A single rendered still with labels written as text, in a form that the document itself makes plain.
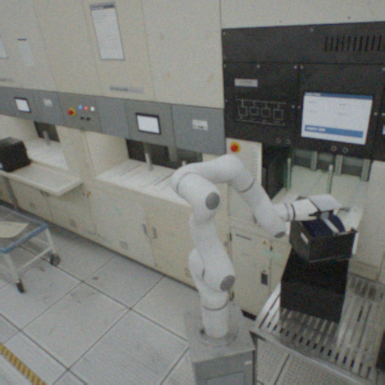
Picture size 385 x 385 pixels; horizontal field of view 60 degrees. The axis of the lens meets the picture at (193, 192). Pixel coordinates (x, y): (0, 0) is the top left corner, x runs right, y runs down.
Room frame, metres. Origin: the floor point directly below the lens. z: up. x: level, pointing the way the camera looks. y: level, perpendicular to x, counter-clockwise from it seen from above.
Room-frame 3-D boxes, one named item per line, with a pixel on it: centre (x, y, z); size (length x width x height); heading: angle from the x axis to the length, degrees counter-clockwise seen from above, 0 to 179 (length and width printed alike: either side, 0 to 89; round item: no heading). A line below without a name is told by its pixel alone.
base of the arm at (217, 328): (1.04, -0.04, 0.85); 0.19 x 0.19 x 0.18
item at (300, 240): (1.24, -0.56, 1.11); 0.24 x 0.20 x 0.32; 7
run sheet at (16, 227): (2.54, 1.68, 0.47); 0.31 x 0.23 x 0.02; 73
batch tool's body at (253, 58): (1.86, -0.82, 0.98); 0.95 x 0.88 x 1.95; 142
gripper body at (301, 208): (1.22, -0.46, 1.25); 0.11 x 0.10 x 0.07; 97
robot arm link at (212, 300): (1.07, -0.03, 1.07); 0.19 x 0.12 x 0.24; 30
